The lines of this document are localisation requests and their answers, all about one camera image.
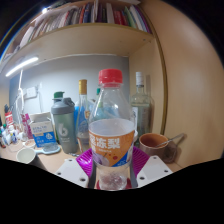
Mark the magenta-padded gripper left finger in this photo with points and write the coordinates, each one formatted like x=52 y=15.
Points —
x=71 y=171

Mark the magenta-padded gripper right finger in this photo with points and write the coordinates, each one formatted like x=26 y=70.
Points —
x=153 y=170

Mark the clear drink bottle red cap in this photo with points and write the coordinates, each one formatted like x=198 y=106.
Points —
x=111 y=140

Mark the brown ceramic cup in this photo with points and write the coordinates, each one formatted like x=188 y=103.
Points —
x=151 y=146

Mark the light blue hairbrush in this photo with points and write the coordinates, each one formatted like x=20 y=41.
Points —
x=50 y=148

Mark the metal spoon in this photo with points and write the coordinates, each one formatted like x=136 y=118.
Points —
x=170 y=140

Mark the black mug white inside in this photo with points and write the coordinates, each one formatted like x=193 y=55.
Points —
x=26 y=155

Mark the white and blue carton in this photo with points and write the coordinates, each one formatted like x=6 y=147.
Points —
x=42 y=131

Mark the clear glass bottle white cap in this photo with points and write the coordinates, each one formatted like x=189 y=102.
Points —
x=141 y=110

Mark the magenta pouch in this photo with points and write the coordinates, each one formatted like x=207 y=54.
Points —
x=26 y=125

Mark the red and white canister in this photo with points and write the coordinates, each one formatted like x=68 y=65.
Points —
x=9 y=119

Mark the wooden wardrobe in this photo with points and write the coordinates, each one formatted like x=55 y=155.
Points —
x=193 y=83

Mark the white LED bar lamp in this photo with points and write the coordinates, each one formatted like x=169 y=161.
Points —
x=21 y=66

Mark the wooden shelf unit with books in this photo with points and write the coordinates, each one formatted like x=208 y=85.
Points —
x=83 y=40

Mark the white wall power outlet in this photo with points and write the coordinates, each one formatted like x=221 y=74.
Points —
x=30 y=92

